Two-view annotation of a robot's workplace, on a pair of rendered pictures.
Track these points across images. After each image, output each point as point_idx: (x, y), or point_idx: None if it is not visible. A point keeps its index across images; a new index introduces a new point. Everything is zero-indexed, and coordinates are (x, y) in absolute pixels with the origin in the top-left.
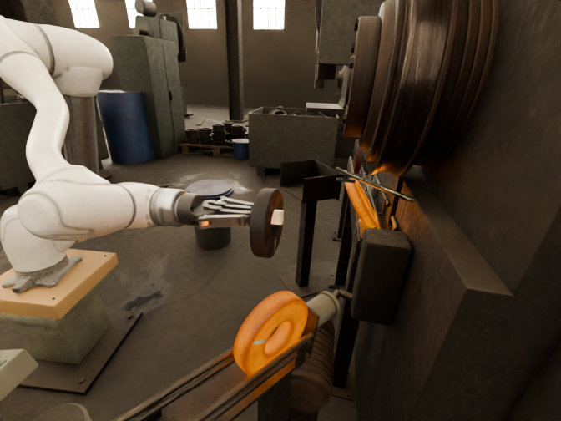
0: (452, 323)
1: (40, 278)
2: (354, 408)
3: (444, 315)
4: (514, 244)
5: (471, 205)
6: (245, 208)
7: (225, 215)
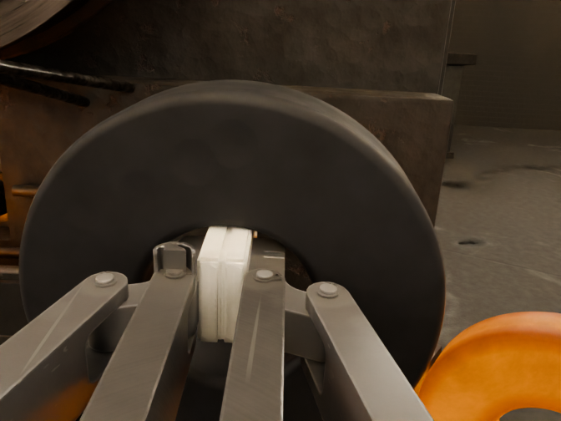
0: (443, 168)
1: None
2: None
3: (422, 173)
4: (413, 36)
5: (278, 34)
6: (186, 304)
7: (361, 380)
